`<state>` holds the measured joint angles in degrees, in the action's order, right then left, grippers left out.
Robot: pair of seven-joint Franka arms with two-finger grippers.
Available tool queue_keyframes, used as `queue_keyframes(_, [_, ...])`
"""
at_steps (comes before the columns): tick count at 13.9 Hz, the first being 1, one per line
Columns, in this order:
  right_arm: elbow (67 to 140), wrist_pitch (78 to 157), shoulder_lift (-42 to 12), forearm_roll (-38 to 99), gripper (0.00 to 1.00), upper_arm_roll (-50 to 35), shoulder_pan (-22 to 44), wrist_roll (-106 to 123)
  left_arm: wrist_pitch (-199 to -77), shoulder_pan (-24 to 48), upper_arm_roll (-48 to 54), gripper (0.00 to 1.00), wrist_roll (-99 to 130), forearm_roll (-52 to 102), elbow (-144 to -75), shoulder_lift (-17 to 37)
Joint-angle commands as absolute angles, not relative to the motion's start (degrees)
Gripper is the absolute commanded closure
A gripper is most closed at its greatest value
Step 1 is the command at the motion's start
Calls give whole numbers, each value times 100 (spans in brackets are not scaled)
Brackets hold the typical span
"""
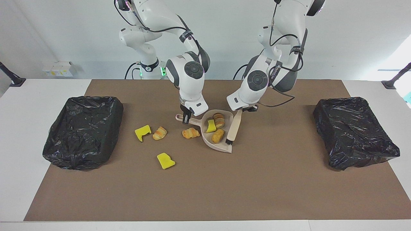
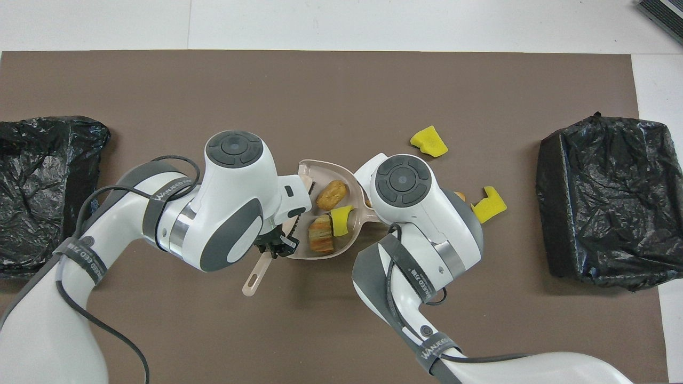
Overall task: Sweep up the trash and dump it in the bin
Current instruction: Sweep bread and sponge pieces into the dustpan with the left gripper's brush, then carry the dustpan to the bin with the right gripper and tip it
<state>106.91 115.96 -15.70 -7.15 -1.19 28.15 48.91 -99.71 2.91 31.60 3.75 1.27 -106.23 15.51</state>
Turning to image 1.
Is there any beige plastic dustpan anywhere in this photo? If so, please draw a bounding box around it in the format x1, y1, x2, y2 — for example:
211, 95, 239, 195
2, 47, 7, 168
175, 109, 234, 154

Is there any small striped croissant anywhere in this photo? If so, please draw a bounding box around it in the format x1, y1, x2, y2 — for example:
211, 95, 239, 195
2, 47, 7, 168
153, 126, 168, 141
213, 113, 225, 129
182, 128, 201, 139

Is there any beige hand brush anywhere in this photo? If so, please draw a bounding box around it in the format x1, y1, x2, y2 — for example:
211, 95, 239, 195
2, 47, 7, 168
225, 110, 243, 145

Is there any brown bread roll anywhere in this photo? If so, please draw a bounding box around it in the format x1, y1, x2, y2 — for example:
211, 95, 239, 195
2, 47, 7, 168
211, 129, 225, 144

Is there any notched yellow sponge piece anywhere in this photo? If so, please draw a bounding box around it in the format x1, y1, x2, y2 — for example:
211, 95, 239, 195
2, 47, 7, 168
134, 125, 152, 142

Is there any black bag lined bin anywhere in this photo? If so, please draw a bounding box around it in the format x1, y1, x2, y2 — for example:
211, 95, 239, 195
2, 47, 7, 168
313, 97, 401, 171
42, 96, 124, 170

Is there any brown table mat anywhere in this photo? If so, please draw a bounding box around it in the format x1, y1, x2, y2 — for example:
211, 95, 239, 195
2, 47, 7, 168
24, 79, 411, 222

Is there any black clamp stand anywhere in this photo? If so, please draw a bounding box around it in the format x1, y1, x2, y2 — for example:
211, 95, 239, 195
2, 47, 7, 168
381, 62, 411, 90
0, 61, 27, 87

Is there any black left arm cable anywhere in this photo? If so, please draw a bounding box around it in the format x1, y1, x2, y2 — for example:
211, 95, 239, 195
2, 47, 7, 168
257, 0, 305, 108

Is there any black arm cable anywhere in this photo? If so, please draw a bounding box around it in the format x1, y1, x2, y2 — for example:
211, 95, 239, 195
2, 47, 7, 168
257, 0, 305, 108
114, 0, 206, 69

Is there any black base cable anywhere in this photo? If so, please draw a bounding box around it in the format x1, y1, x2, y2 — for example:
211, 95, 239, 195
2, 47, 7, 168
125, 62, 142, 80
233, 64, 249, 80

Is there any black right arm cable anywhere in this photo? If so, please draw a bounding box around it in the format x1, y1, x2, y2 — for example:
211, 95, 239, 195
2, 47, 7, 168
114, 0, 206, 69

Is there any white wall socket box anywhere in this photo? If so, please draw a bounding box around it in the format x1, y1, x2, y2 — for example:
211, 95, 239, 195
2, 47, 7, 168
42, 62, 74, 77

